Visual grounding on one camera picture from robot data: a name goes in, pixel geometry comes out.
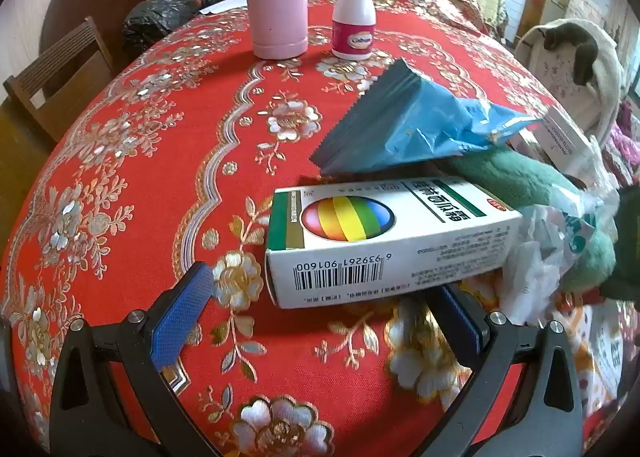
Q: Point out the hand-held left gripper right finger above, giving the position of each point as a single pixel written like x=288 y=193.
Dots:
x=460 y=327

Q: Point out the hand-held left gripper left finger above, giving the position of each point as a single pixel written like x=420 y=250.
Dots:
x=182 y=312

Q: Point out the white box rainbow ball print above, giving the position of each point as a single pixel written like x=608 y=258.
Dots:
x=400 y=247

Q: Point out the white plastic wrapper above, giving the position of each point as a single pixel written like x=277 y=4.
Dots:
x=535 y=257

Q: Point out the blue plastic wrapper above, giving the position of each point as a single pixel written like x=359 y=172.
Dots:
x=400 y=122

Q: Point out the white medicine box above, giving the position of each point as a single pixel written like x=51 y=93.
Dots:
x=565 y=134

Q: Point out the red floral tablecloth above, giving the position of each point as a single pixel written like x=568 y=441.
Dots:
x=150 y=187

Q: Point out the orange white packet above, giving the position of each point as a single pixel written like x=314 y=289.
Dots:
x=600 y=337

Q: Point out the green fuzzy cloth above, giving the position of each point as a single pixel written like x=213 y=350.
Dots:
x=510 y=177

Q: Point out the pink clothes pile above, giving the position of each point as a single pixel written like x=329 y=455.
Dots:
x=625 y=147

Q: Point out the wooden chair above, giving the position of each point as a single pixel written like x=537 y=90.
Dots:
x=60 y=62

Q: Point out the cream jacket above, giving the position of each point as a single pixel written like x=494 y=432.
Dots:
x=605 y=67

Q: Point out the black plastic bag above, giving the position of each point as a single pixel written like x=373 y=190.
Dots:
x=160 y=12

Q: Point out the white pill bottle pink label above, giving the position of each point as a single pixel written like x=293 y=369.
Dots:
x=352 y=7

